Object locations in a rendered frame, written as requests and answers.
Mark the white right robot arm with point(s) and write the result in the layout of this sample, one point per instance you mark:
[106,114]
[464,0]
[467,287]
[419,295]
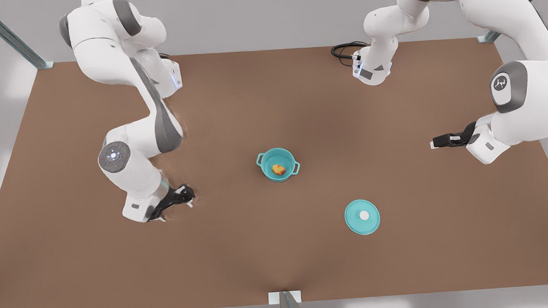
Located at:
[116,64]

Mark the teal pot lid white knob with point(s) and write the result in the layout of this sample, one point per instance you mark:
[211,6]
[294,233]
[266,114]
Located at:
[362,217]

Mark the yellow-brown potato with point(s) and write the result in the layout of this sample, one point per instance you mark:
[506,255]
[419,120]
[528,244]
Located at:
[278,170]

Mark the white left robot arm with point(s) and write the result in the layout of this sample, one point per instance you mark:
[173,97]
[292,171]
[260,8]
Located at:
[522,95]

